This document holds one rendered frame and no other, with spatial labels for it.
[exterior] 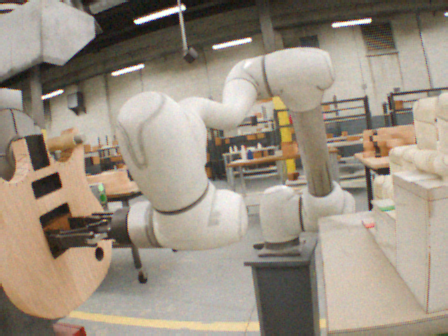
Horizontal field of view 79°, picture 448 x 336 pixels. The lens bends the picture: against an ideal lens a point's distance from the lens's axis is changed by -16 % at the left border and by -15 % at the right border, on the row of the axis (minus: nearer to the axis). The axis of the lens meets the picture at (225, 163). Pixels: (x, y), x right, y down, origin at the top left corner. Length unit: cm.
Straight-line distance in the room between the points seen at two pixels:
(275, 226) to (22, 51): 106
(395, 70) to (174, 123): 1193
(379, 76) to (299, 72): 1117
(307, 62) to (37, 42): 67
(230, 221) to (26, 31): 52
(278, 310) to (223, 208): 96
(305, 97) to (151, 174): 61
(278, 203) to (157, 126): 93
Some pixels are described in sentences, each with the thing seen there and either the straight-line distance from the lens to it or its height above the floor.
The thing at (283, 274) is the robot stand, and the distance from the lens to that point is 133.
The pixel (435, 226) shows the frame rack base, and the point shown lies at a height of 105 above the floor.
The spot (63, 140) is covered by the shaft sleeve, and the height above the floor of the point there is 125.
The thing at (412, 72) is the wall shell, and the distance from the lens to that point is 1244.
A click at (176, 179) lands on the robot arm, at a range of 44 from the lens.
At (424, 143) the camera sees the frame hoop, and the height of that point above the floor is 115.
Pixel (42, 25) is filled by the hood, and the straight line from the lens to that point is 65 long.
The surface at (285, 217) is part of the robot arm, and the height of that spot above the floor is 86.
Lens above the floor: 119
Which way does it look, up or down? 4 degrees down
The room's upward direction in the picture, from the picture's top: 9 degrees counter-clockwise
